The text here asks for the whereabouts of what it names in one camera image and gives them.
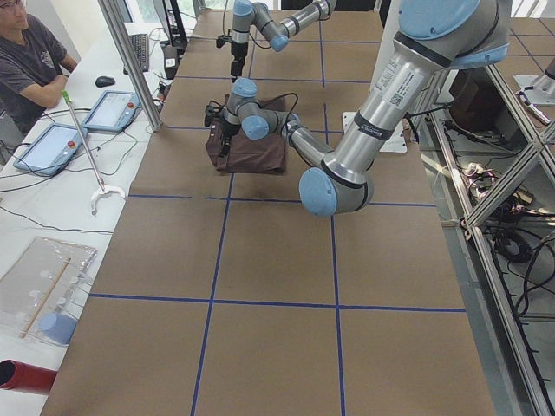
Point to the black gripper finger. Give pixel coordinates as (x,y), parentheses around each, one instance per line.
(236,69)
(225,146)

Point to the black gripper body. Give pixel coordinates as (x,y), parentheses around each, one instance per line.
(226,130)
(237,53)

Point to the dark brown t-shirt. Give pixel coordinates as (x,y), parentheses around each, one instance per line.
(259,146)

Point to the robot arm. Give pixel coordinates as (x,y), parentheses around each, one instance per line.
(432,36)
(247,14)

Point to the black keyboard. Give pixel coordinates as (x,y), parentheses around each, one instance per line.
(141,47)

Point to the far blue teach pendant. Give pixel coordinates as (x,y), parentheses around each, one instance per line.
(113,112)

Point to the blue teach pendant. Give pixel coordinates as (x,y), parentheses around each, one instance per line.
(113,112)
(51,152)

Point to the reacher grabber stick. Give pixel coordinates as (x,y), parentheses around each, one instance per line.
(104,190)

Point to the black computer mouse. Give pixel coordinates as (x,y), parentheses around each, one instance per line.
(104,81)

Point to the near blue teach pendant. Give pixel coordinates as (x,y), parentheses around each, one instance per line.
(51,152)

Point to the seated man grey shirt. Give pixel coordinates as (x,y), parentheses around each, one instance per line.
(34,65)

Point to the clear plastic bag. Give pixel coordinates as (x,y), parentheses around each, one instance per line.
(51,276)

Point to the blue plastic cup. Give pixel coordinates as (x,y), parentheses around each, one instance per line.
(59,328)

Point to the red cylinder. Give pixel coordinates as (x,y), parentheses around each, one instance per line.
(26,378)

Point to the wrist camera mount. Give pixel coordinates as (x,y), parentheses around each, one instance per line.
(212,112)
(222,40)

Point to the aluminium frame post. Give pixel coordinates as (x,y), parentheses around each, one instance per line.
(118,31)

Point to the white camera pole base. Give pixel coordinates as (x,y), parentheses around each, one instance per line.
(393,140)

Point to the aluminium frame rail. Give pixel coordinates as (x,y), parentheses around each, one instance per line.
(494,129)

